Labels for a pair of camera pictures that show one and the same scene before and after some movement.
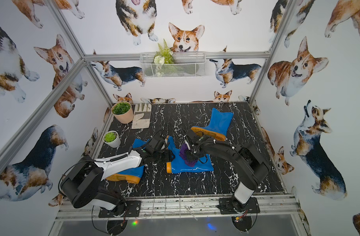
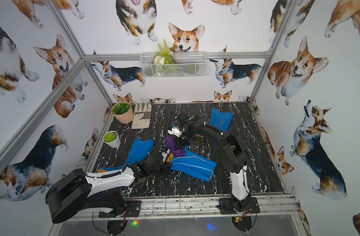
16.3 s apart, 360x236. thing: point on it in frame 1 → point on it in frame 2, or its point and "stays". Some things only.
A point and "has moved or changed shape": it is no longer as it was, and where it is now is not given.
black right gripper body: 191,155 → 183,139
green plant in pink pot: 121,107 stays
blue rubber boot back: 217,126 stays
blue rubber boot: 179,165 has moved or changed shape
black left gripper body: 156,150 → 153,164
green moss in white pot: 109,137 stays
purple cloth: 184,149 → 173,146
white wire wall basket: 186,65 stays
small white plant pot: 111,138 stays
